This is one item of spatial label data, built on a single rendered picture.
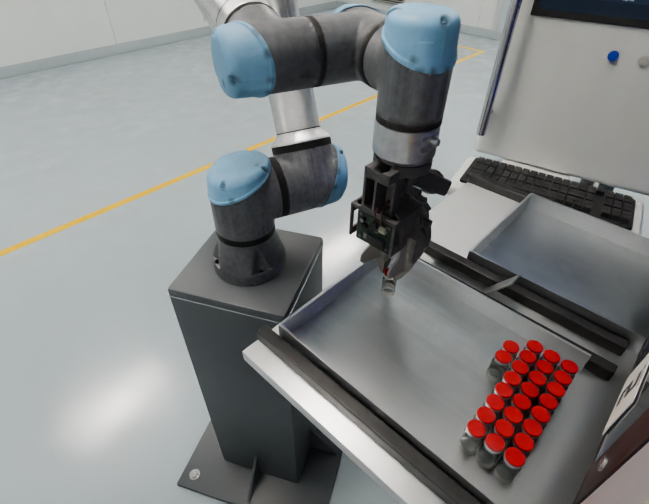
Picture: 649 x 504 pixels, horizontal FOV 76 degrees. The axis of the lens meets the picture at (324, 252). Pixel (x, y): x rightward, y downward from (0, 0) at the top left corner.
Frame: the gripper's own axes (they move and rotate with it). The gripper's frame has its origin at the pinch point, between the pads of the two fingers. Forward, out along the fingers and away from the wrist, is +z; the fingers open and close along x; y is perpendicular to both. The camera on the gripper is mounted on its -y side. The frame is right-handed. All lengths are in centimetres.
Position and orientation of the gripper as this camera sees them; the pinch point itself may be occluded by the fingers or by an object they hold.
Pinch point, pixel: (393, 266)
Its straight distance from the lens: 65.6
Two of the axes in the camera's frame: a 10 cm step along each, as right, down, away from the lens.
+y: -6.9, 4.7, -5.5
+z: -0.1, 7.6, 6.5
